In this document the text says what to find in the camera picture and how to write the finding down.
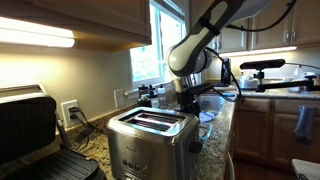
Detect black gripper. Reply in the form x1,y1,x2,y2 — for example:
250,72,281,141
175,90,202,118

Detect rectangular glass bowl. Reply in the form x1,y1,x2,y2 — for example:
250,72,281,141
196,110,217,142

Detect stainless steel two-slot toaster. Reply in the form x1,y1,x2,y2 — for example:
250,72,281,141
106,106,203,180

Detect clear plastic container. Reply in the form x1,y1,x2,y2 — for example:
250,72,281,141
199,94,226,113

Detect clear bottle with white cap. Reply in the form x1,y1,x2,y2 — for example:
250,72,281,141
157,83,168,108

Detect white bottle with black cap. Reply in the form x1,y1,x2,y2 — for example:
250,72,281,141
148,85,160,109

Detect white countertop pot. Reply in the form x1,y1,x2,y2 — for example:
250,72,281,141
238,75,259,90

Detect black container on sill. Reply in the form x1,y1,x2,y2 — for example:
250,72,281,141
138,83,149,98

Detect wooden base cabinets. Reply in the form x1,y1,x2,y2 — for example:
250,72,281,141
231,96,320,171

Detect bright kitchen window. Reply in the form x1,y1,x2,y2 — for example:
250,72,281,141
129,0,188,88

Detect long under-cabinet light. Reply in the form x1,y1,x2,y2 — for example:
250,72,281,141
219,45,298,58

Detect blue hanging towel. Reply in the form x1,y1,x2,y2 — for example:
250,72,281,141
293,105,317,145

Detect wooden upper cabinet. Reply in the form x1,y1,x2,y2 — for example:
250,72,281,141
0,0,153,52

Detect black panini grill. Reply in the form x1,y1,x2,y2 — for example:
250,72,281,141
0,83,108,180

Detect under-cabinet light strip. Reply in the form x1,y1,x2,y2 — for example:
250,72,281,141
0,16,76,49

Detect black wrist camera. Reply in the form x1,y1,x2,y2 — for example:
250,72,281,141
189,82,215,96

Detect white wall switch plate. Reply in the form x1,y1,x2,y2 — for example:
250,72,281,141
113,88,126,109

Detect black bar-shaped camera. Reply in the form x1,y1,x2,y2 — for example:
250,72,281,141
239,58,287,71

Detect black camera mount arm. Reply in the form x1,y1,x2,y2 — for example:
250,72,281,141
255,69,320,93

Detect black plug with cable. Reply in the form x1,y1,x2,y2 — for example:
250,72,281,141
68,106,108,153

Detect white wall outlet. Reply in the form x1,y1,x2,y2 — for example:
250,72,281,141
60,99,82,129

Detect wooden wall cabinet row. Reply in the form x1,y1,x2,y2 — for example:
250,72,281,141
213,0,320,53

